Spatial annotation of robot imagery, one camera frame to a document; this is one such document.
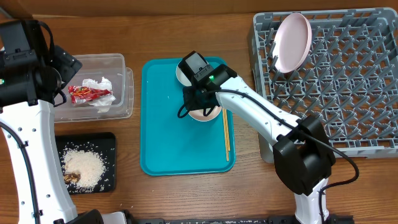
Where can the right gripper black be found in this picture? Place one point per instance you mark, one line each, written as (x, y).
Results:
(191, 104)

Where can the teal plastic tray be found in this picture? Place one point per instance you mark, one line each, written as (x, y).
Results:
(174, 146)

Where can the large pink plate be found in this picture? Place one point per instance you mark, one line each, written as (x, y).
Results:
(292, 42)

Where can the small pink saucer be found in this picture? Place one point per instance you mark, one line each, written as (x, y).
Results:
(203, 115)

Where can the brown food scrap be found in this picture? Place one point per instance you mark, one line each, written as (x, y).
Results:
(71, 178)

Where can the red snack wrapper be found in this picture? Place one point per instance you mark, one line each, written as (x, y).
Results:
(83, 94)

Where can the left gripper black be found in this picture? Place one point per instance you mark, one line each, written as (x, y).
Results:
(66, 65)

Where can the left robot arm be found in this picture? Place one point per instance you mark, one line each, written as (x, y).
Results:
(42, 193)

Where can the clear plastic bin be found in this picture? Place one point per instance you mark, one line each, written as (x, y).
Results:
(100, 68)

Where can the grey dishwasher rack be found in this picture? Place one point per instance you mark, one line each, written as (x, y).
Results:
(348, 80)

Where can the white tissue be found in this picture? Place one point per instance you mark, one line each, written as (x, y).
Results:
(104, 97)

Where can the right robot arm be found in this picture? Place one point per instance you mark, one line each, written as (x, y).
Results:
(299, 148)

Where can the white-green bowl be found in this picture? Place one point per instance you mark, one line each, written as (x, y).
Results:
(181, 76)

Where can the pile of white rice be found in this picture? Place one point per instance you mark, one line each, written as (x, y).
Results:
(84, 168)

